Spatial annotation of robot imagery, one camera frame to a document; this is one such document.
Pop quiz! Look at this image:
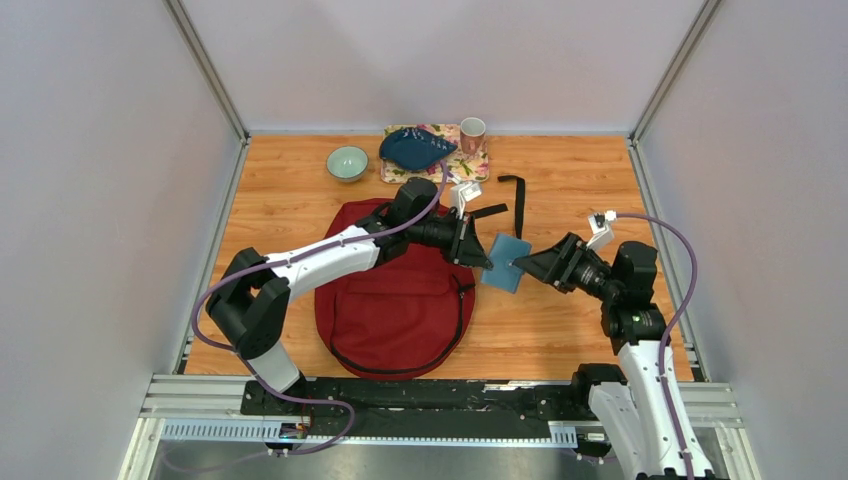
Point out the dark blue leaf plate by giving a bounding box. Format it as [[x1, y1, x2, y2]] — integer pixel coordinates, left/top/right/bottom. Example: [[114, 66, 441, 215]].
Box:
[[378, 127, 458, 172]]

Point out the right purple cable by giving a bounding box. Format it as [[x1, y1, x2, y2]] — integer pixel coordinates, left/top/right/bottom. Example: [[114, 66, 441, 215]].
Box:
[[569, 210, 700, 480]]

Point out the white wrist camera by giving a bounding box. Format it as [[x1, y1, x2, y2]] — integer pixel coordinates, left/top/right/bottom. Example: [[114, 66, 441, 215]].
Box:
[[586, 210, 617, 251], [449, 181, 482, 219]]

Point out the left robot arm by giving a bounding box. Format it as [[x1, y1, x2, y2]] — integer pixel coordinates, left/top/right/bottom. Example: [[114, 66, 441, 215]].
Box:
[[192, 178, 493, 415]]

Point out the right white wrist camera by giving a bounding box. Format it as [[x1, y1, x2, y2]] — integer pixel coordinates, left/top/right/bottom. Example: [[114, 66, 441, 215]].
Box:
[[586, 210, 617, 251]]

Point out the pink mug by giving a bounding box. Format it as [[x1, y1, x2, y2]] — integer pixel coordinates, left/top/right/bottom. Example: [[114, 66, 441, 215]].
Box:
[[459, 117, 487, 156]]

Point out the light green bowl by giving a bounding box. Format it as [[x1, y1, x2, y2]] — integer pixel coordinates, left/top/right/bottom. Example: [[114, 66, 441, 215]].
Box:
[[326, 146, 369, 183]]

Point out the blue wallet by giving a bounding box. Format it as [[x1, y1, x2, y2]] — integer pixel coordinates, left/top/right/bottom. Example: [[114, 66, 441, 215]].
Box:
[[481, 233, 532, 294]]

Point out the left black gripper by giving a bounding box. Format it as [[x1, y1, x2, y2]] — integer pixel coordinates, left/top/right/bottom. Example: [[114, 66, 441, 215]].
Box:
[[408, 211, 494, 272]]

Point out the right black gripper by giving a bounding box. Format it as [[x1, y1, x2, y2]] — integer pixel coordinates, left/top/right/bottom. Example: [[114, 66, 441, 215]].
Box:
[[511, 232, 619, 303]]

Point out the floral tray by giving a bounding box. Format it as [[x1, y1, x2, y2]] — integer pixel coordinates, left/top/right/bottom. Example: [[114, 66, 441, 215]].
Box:
[[379, 124, 490, 184]]

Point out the red backpack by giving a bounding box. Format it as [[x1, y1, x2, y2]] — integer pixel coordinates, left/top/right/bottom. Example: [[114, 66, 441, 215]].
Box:
[[314, 198, 476, 380]]

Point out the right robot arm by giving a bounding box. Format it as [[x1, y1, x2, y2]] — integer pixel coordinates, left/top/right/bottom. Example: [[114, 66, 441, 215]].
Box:
[[512, 233, 717, 479]]

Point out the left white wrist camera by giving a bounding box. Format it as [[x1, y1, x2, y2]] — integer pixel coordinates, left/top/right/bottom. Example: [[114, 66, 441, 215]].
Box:
[[449, 181, 482, 219]]

